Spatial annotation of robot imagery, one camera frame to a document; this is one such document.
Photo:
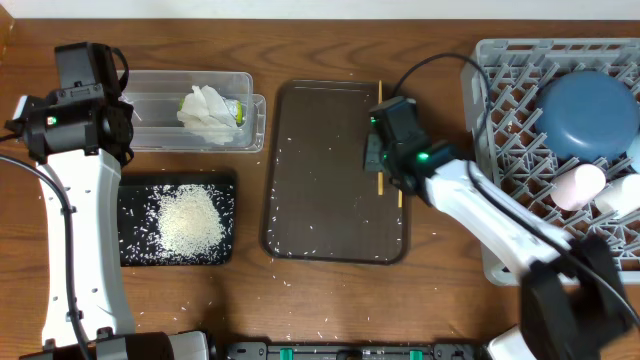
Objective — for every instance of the grey dishwasher rack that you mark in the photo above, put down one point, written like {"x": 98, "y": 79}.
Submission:
{"x": 513, "y": 155}

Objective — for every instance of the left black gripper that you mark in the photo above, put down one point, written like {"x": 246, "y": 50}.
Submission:
{"x": 124, "y": 109}

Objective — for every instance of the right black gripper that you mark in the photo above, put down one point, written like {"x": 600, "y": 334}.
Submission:
{"x": 374, "y": 160}

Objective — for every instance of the black plastic tray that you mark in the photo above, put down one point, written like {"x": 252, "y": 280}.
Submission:
{"x": 135, "y": 190}

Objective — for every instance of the brown serving tray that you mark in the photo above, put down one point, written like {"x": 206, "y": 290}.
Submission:
{"x": 320, "y": 204}

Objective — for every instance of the pink white cup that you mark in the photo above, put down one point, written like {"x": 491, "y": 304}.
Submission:
{"x": 575, "y": 188}

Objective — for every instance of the pile of white rice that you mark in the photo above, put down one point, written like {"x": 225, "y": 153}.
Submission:
{"x": 190, "y": 220}

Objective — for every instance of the dark blue plate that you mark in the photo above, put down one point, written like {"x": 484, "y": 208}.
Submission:
{"x": 588, "y": 115}

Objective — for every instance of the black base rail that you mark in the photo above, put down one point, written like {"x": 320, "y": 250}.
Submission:
{"x": 255, "y": 350}

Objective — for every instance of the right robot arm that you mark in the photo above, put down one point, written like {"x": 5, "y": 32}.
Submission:
{"x": 572, "y": 300}

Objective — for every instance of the white paper napkin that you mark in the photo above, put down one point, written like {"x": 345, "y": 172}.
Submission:
{"x": 218, "y": 136}

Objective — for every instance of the light blue small bowl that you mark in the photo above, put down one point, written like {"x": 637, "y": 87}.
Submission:
{"x": 633, "y": 153}

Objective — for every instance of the clear plastic bin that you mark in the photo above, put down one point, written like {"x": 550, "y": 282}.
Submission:
{"x": 232, "y": 85}

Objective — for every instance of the white green wrapper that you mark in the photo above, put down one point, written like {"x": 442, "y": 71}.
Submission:
{"x": 210, "y": 113}

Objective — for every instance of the white green cup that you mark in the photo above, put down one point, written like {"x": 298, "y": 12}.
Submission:
{"x": 621, "y": 197}

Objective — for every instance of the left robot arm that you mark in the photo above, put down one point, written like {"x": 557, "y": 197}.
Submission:
{"x": 88, "y": 315}

